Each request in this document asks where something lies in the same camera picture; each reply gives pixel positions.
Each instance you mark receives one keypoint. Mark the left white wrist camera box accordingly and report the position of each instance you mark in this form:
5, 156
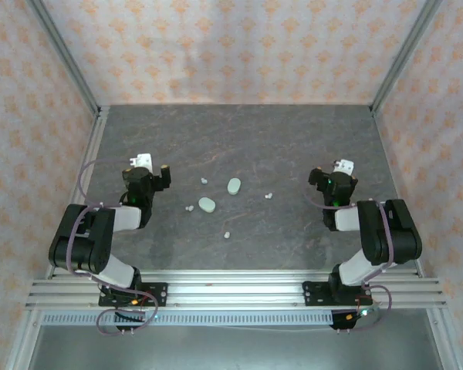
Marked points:
142, 160

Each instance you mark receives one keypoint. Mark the mint earbud case lid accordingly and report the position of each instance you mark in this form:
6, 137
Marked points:
234, 186

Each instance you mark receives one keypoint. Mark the aluminium frame post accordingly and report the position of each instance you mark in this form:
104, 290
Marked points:
405, 58
65, 58

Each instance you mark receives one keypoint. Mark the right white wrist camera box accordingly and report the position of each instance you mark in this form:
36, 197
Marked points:
345, 165

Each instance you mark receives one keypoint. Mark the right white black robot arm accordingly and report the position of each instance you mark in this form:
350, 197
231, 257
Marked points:
393, 231

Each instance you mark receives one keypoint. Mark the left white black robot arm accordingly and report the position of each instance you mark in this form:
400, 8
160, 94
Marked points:
81, 239

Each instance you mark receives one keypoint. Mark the grey metal lower shelf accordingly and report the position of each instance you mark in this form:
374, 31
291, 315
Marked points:
235, 348

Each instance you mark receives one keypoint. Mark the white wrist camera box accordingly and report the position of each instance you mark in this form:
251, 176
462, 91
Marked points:
142, 160
345, 165

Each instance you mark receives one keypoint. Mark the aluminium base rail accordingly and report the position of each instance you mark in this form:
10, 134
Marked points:
235, 289

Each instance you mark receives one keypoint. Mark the aluminium table side rail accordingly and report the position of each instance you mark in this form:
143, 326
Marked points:
88, 154
389, 162

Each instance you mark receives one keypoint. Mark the mint earbud case base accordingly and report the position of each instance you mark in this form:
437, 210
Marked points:
207, 204

